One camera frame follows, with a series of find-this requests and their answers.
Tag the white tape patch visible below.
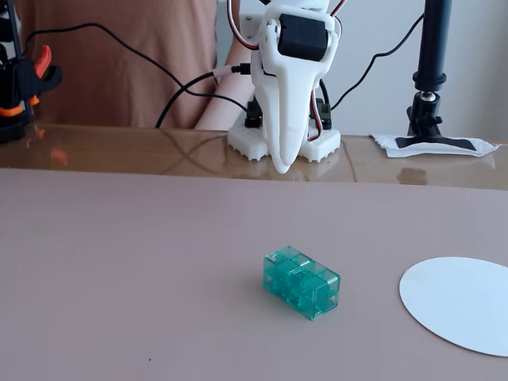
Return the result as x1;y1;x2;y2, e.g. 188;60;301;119
369;133;502;159

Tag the pink table mat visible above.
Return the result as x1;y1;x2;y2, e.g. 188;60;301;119
0;168;508;381

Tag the person's bare forearm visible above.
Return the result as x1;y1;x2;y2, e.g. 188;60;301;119
194;37;255;130

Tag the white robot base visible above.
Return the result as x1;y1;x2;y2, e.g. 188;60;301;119
227;125;341;163

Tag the black camera cable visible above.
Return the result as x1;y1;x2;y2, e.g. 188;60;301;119
329;13;426;111

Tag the white paper circle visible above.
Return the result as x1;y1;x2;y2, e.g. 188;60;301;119
398;256;508;357

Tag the teal transparent lego brick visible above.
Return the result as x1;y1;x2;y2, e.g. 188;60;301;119
263;244;341;321

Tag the black orange spring clamp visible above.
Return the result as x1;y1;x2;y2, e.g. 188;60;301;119
0;44;64;118

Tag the long thin black cable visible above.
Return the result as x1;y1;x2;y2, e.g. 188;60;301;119
23;22;251;114

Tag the black camera stand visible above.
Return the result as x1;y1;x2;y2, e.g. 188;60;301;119
394;0;482;152

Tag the black cable with plug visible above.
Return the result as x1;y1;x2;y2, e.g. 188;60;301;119
155;63;252;129

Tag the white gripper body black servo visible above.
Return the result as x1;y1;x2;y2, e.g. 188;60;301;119
257;0;343;80

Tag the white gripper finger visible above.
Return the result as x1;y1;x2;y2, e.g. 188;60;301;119
252;51;294;175
264;59;331;164

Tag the red white black servo cable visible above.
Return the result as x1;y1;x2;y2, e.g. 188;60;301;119
227;0;260;52
328;0;351;21
306;79;333;143

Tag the person's salmon shirt torso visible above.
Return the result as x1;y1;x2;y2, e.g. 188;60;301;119
17;0;219;129

